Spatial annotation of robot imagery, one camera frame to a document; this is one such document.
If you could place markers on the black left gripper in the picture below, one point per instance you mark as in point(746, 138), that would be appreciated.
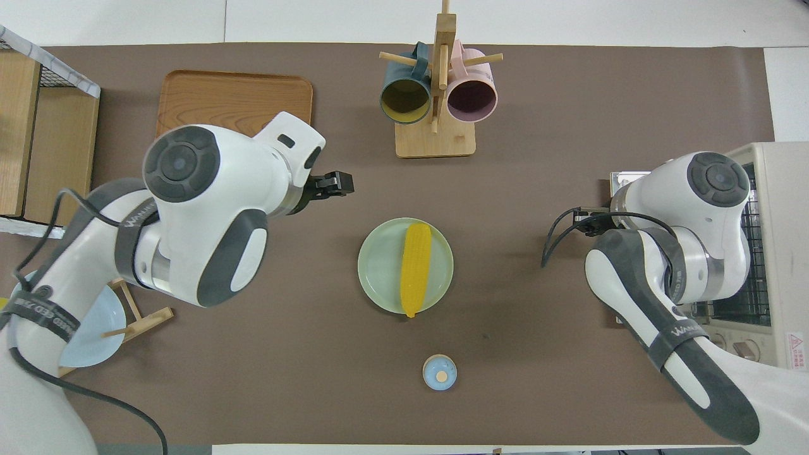
point(306, 196)

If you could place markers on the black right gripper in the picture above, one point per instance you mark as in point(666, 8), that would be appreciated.
point(610, 221)

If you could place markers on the pale green round plate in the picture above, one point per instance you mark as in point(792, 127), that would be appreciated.
point(379, 265)

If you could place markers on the yellow corn cob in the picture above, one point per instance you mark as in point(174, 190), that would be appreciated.
point(416, 265)

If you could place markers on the beige toaster oven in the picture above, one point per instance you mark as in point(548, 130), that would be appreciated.
point(784, 189)

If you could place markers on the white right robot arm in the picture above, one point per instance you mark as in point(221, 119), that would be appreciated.
point(632, 284)

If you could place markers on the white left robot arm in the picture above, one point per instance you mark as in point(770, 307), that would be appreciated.
point(189, 208)

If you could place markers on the wooden mug tree stand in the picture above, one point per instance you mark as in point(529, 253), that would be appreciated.
point(436, 142)

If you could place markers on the dark blue mug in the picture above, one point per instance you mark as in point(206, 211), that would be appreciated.
point(404, 95)

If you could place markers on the brown table mat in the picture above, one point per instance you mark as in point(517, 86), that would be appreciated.
point(505, 316)

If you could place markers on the brown wooden tray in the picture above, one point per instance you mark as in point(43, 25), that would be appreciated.
point(221, 95)

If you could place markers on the pink mug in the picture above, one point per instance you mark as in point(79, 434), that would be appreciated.
point(471, 98)

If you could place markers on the small blue call bell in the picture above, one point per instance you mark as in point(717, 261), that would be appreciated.
point(439, 373)

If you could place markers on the wooden plate rack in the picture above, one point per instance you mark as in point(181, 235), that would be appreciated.
point(148, 319)

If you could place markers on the light blue plate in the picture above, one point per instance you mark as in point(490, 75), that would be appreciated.
point(95, 341)

